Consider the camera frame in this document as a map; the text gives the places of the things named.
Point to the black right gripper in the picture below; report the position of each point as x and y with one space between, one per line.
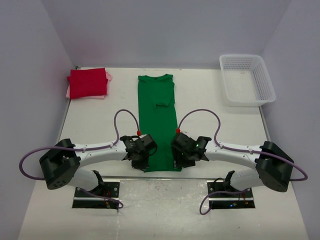
179 161

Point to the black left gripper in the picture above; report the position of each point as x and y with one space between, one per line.
141 165

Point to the green t shirt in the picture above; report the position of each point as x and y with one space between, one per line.
157 117

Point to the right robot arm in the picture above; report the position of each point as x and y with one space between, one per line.
267 165

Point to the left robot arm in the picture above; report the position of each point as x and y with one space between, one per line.
64 164

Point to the pink folded t shirt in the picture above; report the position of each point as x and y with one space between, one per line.
107 80

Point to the red folded t shirt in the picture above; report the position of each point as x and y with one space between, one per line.
87 83

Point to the white plastic basket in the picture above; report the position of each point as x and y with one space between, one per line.
246 80

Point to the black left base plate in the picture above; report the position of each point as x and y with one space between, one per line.
110 200

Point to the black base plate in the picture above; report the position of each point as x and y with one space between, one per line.
228 201
110 200

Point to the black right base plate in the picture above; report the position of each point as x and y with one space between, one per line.
228 201

